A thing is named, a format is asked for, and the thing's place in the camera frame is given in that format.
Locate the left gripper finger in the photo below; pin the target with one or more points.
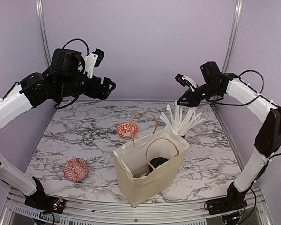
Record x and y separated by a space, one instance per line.
108 83
106 93

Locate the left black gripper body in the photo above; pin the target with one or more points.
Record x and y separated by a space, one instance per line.
91 91

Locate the aluminium front rail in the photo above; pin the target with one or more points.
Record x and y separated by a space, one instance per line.
84 212

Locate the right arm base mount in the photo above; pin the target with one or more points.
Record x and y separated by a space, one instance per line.
232 201

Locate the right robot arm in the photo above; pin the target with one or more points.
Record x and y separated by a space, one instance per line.
268 140

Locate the red floral small bowl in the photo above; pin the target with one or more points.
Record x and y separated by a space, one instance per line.
127 129

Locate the black plastic cup lid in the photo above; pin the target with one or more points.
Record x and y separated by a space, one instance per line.
156 162

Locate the beige paper bag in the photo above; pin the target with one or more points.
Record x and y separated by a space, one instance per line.
137 179

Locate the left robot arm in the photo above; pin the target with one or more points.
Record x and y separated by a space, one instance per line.
69 75

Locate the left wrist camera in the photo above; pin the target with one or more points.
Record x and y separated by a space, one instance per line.
92 61

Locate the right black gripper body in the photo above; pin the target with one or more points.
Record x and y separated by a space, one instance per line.
198 99

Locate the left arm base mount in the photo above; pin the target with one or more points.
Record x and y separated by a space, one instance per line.
41 200

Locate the red geometric patterned bowl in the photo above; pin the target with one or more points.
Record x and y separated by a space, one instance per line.
76 170

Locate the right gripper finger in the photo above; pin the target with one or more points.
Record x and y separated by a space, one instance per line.
186 97
187 104

